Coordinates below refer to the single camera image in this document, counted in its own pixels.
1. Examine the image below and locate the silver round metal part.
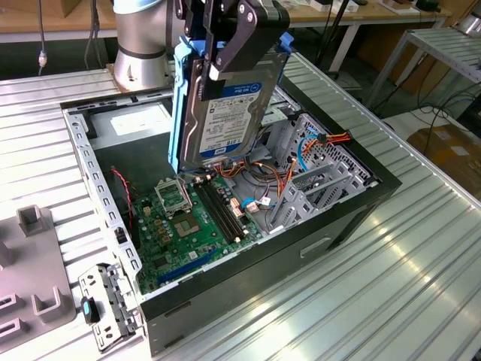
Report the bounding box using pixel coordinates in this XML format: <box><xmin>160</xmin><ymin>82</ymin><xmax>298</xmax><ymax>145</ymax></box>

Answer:
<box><xmin>456</xmin><ymin>14</ymin><xmax>481</xmax><ymax>37</ymax></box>

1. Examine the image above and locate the blue expansion slot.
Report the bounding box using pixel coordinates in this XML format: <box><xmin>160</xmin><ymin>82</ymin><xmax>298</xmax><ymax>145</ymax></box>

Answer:
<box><xmin>156</xmin><ymin>246</ymin><xmax>218</xmax><ymax>286</ymax></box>

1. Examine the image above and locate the green motherboard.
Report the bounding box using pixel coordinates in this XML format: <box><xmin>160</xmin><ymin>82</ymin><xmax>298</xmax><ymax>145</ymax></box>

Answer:
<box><xmin>131</xmin><ymin>174</ymin><xmax>264</xmax><ymax>296</ymax></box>

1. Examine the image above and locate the metal slat side table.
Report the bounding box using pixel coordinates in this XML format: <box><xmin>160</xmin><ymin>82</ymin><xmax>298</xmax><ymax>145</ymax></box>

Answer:
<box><xmin>366</xmin><ymin>28</ymin><xmax>481</xmax><ymax>114</ymax></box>

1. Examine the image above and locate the white small box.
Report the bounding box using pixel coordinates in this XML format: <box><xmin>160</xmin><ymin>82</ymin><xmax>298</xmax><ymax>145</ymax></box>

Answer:
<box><xmin>310</xmin><ymin>0</ymin><xmax>360</xmax><ymax>12</ymax></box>

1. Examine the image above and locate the black cable with silver connector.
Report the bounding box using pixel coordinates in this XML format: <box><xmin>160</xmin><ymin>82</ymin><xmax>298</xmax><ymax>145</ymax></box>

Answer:
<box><xmin>36</xmin><ymin>0</ymin><xmax>48</xmax><ymax>78</ymax></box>

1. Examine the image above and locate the orange red wire bundle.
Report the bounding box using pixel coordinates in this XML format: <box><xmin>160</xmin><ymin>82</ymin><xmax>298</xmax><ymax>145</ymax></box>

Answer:
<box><xmin>210</xmin><ymin>156</ymin><xmax>300</xmax><ymax>200</ymax></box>

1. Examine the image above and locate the grey parts rack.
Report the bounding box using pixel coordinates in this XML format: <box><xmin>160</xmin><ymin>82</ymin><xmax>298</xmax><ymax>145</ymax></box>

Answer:
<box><xmin>0</xmin><ymin>205</ymin><xmax>78</xmax><ymax>339</ymax></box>

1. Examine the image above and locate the hard disk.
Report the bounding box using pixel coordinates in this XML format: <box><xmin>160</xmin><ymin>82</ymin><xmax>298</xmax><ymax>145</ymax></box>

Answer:
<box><xmin>168</xmin><ymin>32</ymin><xmax>294</xmax><ymax>177</ymax></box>

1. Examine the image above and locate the wooden desk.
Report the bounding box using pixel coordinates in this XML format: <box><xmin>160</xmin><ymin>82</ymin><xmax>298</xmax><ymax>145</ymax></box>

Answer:
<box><xmin>0</xmin><ymin>0</ymin><xmax>454</xmax><ymax>72</ymax></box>

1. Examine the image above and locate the brown cardboard box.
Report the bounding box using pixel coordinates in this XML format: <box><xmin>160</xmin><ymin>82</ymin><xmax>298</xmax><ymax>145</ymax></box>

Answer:
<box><xmin>407</xmin><ymin>126</ymin><xmax>481</xmax><ymax>196</ymax></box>

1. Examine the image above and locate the black latch with blue button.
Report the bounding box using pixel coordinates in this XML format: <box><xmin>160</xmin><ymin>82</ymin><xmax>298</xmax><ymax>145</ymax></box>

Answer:
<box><xmin>80</xmin><ymin>296</ymin><xmax>101</xmax><ymax>325</ymax></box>

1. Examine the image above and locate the black cable with white tag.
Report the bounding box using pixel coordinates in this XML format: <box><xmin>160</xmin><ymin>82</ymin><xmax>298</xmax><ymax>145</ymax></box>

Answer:
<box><xmin>85</xmin><ymin>0</ymin><xmax>101</xmax><ymax>71</ymax></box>

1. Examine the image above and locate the short blue labelled SATA wire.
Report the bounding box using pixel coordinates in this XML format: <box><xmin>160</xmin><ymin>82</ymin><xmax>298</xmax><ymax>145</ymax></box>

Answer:
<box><xmin>240</xmin><ymin>196</ymin><xmax>278</xmax><ymax>212</ymax></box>

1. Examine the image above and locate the black open PC case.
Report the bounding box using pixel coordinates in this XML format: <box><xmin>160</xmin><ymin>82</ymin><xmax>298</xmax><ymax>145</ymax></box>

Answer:
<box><xmin>59</xmin><ymin>69</ymin><xmax>403</xmax><ymax>358</ymax></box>

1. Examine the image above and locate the small cardboard box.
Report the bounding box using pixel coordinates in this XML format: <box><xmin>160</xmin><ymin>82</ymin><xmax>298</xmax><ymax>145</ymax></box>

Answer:
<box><xmin>56</xmin><ymin>0</ymin><xmax>82</xmax><ymax>18</ymax></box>

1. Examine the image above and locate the black RAM slot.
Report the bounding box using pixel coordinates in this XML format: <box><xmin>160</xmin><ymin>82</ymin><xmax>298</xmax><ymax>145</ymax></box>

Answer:
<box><xmin>199</xmin><ymin>179</ymin><xmax>240</xmax><ymax>241</ymax></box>
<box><xmin>211</xmin><ymin>176</ymin><xmax>250</xmax><ymax>236</ymax></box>
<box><xmin>205</xmin><ymin>177</ymin><xmax>245</xmax><ymax>238</ymax></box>
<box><xmin>193</xmin><ymin>180</ymin><xmax>234</xmax><ymax>244</ymax></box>

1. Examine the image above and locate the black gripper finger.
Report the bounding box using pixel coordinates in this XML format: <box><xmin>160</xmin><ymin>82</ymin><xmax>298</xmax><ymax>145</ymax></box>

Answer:
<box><xmin>200</xmin><ymin>0</ymin><xmax>291</xmax><ymax>102</ymax></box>
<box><xmin>183</xmin><ymin>0</ymin><xmax>210</xmax><ymax>41</ymax></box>

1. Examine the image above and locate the grey metal optical drive cage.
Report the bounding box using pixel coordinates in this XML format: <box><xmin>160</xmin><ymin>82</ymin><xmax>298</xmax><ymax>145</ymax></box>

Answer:
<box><xmin>251</xmin><ymin>80</ymin><xmax>301</xmax><ymax>168</ymax></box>

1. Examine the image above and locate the grey perforated disk bay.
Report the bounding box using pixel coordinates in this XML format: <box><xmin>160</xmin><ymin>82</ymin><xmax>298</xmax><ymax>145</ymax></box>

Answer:
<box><xmin>267</xmin><ymin>112</ymin><xmax>380</xmax><ymax>236</ymax></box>

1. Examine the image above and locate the grey power supply unit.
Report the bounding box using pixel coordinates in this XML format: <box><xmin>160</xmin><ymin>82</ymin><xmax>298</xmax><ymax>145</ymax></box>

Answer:
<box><xmin>89</xmin><ymin>101</ymin><xmax>180</xmax><ymax>193</ymax></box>

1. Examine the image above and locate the grey metal slot bracket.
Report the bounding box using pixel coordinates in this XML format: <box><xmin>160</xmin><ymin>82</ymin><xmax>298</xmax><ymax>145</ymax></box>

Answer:
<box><xmin>77</xmin><ymin>262</ymin><xmax>146</xmax><ymax>353</ymax></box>

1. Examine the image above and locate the red black twisted wire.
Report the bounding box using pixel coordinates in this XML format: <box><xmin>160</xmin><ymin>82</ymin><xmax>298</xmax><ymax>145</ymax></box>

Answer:
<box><xmin>111</xmin><ymin>168</ymin><xmax>134</xmax><ymax>231</ymax></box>

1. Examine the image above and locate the metal socket cover frame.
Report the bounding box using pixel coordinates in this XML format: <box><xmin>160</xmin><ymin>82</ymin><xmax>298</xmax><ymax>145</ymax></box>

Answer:
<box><xmin>154</xmin><ymin>177</ymin><xmax>194</xmax><ymax>219</ymax></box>

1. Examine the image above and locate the red yellow power wire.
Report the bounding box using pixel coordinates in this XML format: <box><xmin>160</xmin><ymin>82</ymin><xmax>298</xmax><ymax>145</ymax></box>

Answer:
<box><xmin>317</xmin><ymin>129</ymin><xmax>352</xmax><ymax>147</ymax></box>

